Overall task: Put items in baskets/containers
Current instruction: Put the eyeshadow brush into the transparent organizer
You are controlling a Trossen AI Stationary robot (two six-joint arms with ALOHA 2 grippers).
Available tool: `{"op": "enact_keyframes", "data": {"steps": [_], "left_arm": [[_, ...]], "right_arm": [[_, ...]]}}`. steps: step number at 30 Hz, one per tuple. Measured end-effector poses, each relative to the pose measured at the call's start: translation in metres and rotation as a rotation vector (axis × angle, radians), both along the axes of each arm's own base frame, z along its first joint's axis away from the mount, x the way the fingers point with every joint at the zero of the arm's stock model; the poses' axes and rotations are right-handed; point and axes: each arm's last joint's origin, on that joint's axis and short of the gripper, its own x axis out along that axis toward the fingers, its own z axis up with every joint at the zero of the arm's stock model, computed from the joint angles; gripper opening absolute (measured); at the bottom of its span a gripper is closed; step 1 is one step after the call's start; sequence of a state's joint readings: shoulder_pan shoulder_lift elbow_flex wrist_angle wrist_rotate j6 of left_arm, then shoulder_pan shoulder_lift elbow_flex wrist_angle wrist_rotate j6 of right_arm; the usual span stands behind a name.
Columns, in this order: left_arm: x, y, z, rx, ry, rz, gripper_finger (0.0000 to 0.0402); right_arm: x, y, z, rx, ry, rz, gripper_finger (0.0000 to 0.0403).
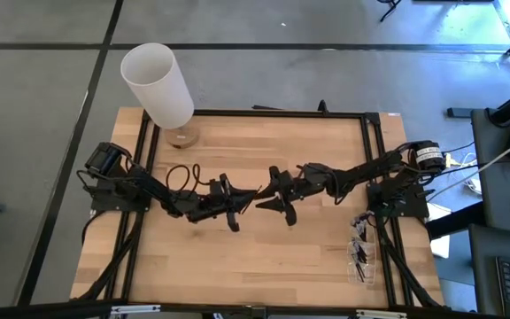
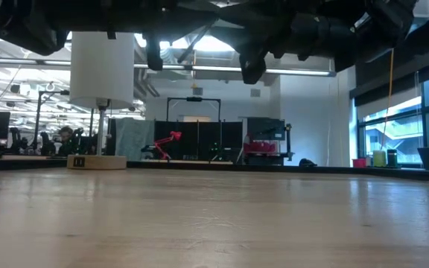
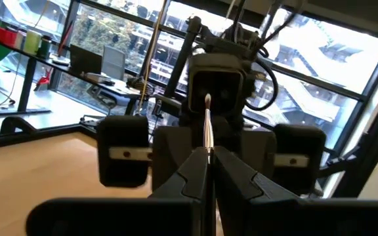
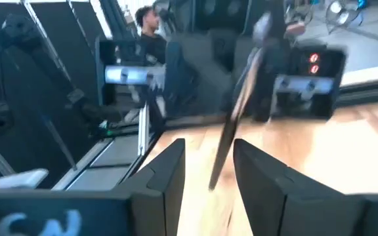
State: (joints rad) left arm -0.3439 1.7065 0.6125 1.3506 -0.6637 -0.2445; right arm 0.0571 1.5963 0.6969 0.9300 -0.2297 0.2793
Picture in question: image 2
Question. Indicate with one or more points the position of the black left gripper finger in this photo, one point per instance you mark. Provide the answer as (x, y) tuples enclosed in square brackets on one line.
[(154, 56)]

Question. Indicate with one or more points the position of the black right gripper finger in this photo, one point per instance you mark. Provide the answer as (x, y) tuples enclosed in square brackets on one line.
[(253, 70)]

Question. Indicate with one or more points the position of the red robot arm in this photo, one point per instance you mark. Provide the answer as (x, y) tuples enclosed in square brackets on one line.
[(176, 135)]

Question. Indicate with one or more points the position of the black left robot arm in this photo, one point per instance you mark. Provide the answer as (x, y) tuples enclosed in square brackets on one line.
[(50, 18)]

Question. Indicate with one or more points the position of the long ceiling light strip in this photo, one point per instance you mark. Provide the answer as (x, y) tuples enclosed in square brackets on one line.
[(304, 71)]

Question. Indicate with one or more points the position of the white shade wooden base lamp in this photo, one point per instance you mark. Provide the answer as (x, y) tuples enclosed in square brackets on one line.
[(101, 74)]

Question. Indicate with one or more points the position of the black machine on cart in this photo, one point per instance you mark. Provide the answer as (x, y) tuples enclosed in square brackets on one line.
[(264, 126)]

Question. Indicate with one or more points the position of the person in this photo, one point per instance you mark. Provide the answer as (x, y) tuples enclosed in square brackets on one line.
[(65, 133), (259, 147)]

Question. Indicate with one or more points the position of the black partition panels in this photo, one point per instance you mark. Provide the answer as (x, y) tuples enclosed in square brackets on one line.
[(207, 137)]

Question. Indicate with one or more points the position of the grey-green cloth panel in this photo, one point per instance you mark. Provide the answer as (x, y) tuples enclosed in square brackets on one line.
[(134, 137)]

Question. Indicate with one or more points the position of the black metal stand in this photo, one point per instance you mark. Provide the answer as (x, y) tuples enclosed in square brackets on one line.
[(65, 92)]

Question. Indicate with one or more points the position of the black dome object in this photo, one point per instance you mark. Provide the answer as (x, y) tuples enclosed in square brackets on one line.
[(307, 163)]

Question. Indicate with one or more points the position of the red cup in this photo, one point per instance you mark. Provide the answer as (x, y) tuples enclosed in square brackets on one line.
[(359, 163)]

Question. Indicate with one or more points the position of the green cup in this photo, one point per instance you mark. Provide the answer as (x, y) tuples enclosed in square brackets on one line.
[(379, 159)]

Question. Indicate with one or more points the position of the dark cup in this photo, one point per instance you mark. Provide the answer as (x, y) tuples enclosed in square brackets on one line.
[(392, 159)]

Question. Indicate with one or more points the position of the grey wall vent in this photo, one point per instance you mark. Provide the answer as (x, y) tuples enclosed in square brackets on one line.
[(255, 93), (197, 91)]

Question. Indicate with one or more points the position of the black gantry frame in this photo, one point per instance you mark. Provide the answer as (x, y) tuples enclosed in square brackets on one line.
[(194, 99)]

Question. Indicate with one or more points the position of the black aluminium table frame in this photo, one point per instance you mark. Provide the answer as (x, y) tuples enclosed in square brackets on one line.
[(311, 168)]

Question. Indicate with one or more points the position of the silver ventilation duct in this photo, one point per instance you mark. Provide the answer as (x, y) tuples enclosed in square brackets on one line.
[(425, 9)]

